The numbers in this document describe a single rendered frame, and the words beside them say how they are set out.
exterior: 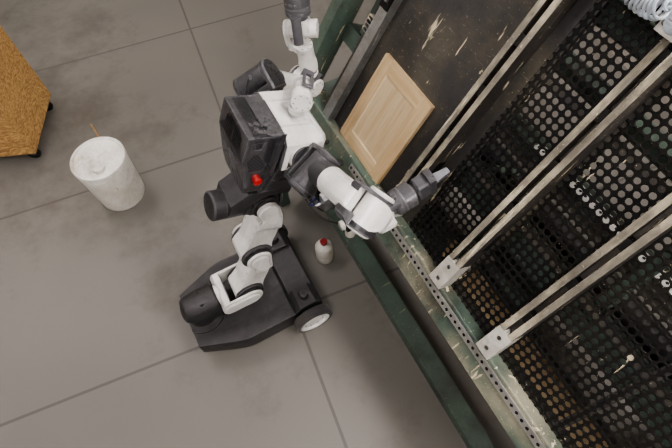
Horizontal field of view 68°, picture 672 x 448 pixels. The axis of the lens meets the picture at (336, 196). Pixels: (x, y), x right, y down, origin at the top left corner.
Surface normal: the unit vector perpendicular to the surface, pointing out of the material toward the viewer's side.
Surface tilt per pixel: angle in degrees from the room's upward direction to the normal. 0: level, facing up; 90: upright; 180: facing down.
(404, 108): 60
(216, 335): 0
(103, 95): 0
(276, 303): 0
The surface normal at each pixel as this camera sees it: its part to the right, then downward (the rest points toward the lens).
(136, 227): -0.02, -0.51
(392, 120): -0.77, 0.10
